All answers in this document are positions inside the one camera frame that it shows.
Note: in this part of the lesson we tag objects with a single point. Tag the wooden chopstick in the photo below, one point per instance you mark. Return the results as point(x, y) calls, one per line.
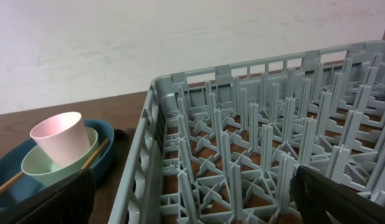
point(95, 154)

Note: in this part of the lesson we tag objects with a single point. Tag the brown serving tray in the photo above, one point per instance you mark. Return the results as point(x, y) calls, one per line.
point(107, 187)

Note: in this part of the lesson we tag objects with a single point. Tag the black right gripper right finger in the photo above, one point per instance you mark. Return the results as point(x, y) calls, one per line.
point(318, 199)

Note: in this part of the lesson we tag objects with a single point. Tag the dark blue plate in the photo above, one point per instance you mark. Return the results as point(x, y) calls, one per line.
point(26, 186)

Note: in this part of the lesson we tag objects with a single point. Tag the pink cup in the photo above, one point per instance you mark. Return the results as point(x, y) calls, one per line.
point(62, 137)

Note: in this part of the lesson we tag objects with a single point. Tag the mint green bowl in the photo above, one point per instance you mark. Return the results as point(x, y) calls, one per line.
point(40, 167)

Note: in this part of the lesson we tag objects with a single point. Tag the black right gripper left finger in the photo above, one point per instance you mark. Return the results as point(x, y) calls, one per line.
point(70, 200)

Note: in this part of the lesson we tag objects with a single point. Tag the grey dishwasher rack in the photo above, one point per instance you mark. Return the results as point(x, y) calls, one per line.
point(221, 144)

